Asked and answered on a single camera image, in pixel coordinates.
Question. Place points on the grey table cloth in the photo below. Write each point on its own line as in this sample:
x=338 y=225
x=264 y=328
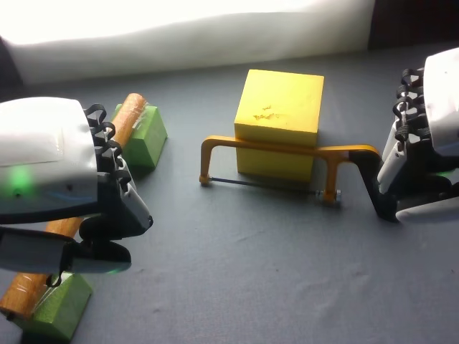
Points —
x=251 y=268

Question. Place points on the dark background panel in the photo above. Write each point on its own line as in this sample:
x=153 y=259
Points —
x=412 y=21

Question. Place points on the yellow wooden cube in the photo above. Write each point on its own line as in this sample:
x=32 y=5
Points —
x=279 y=104

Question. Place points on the round wooden dowel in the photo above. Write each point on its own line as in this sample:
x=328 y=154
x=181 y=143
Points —
x=129 y=114

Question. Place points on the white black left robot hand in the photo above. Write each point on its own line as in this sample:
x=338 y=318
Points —
x=43 y=157

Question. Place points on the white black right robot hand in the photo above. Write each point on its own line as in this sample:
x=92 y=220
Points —
x=443 y=107

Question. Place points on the green wooden support block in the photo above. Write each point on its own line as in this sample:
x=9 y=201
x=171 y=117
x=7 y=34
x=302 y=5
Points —
x=150 y=143
x=61 y=311

